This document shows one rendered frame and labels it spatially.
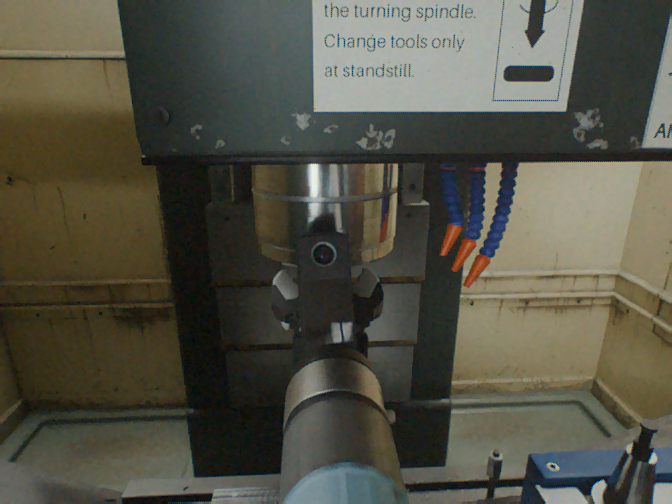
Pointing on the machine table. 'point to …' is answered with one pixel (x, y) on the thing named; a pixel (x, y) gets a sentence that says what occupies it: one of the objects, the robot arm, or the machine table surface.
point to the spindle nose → (325, 207)
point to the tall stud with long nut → (493, 471)
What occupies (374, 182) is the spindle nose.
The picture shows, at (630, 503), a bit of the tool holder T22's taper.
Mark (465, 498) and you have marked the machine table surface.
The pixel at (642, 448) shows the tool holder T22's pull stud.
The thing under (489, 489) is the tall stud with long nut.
